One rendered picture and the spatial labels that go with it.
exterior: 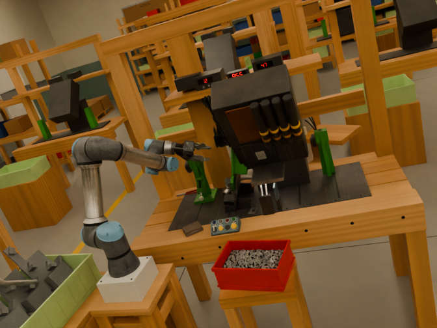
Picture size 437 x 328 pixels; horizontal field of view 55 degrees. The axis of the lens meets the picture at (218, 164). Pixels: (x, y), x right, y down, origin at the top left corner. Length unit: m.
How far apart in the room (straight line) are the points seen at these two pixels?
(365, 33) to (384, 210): 0.94
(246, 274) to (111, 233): 0.63
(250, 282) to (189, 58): 1.29
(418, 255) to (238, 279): 0.89
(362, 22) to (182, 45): 0.97
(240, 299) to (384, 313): 1.19
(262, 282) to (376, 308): 1.18
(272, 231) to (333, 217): 0.30
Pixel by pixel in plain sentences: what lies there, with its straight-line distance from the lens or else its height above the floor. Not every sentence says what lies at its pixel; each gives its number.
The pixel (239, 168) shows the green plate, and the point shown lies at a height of 1.14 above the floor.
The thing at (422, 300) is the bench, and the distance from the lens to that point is 2.45.
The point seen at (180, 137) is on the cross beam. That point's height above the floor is 1.24.
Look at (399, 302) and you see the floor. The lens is 2.94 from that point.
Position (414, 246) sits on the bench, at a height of 0.67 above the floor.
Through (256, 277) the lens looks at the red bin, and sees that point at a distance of 1.86.
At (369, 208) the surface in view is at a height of 0.90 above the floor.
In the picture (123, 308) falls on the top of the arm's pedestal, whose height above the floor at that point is 0.85.
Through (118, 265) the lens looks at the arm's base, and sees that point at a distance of 2.04.
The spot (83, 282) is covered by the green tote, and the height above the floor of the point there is 0.87.
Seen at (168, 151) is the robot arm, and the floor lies 1.31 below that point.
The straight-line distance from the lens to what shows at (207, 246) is 2.22.
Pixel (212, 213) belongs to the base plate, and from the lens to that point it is 2.40.
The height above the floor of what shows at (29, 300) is 0.92.
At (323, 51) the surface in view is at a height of 0.37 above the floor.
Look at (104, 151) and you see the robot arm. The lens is 1.97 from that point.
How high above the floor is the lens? 1.99
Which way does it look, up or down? 21 degrees down
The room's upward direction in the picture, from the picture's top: 18 degrees counter-clockwise
